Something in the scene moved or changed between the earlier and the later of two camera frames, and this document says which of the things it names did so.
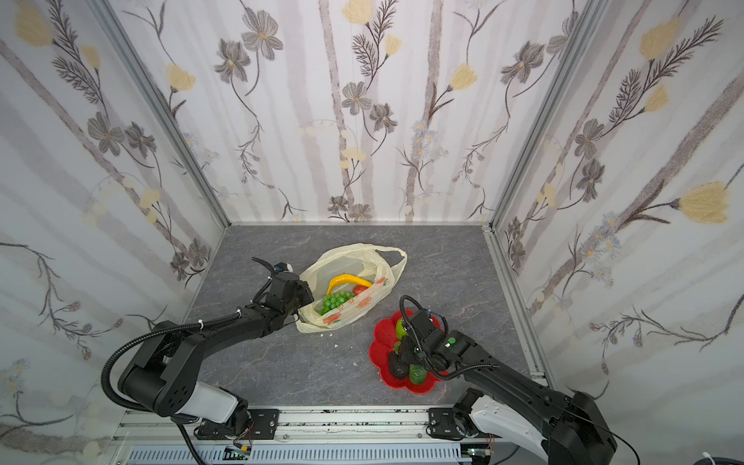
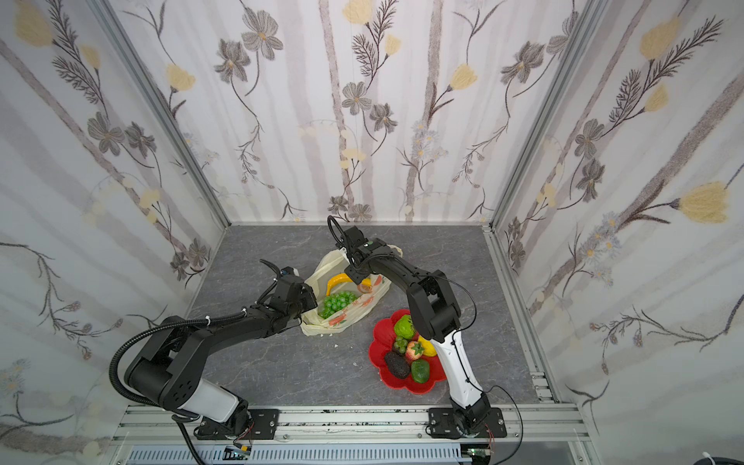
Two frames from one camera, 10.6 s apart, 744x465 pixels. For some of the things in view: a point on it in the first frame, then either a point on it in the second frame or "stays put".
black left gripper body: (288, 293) stays put
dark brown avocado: (398, 365) stays put
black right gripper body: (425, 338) to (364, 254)
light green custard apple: (400, 329) stays put
